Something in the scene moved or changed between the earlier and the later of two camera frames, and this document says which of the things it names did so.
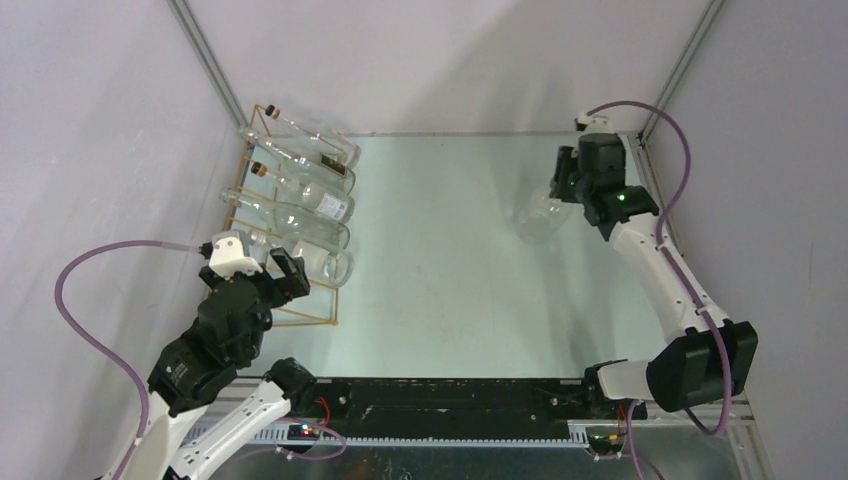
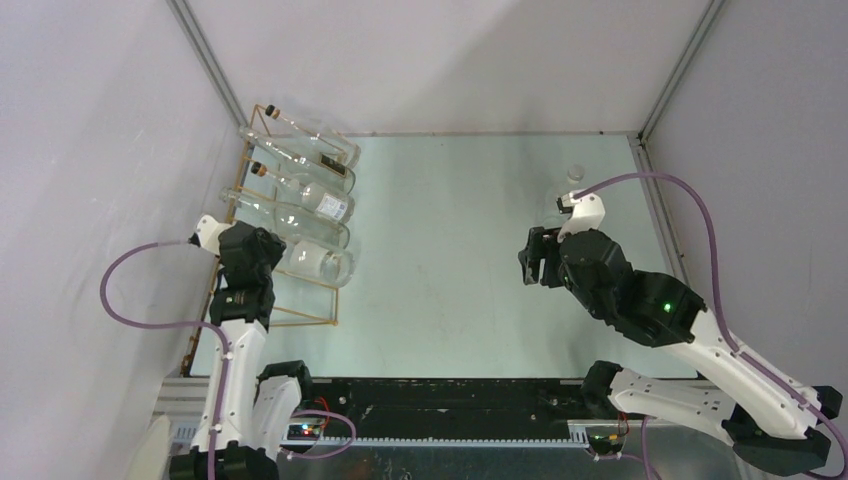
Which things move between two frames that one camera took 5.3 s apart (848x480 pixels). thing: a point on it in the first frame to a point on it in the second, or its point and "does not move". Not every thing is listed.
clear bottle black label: [317, 168] does not move
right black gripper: [567, 158] to [539, 241]
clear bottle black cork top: [330, 144] does not move
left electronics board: [303, 432] does not move
